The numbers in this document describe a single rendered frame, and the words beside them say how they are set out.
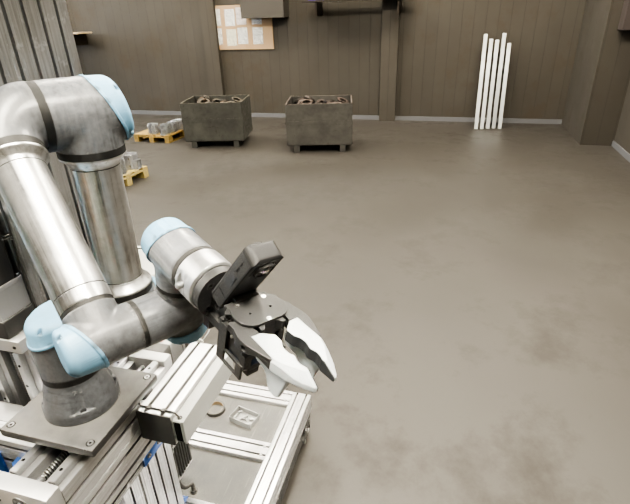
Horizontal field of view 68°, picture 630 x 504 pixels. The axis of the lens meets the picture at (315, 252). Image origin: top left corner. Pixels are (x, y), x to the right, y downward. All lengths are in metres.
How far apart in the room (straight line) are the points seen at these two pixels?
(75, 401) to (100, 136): 0.53
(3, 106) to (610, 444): 2.70
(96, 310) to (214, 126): 7.30
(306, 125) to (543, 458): 5.75
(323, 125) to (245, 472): 5.83
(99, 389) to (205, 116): 7.04
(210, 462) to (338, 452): 0.63
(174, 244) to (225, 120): 7.23
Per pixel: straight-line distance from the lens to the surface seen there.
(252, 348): 0.53
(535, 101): 9.69
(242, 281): 0.54
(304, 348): 0.55
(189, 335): 0.77
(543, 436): 2.73
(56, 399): 1.10
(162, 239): 0.69
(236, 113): 7.82
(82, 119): 0.89
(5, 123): 0.86
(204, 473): 2.20
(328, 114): 7.25
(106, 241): 0.98
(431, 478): 2.42
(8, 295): 1.26
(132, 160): 6.69
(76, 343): 0.70
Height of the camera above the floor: 1.89
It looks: 27 degrees down
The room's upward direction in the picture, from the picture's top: 2 degrees counter-clockwise
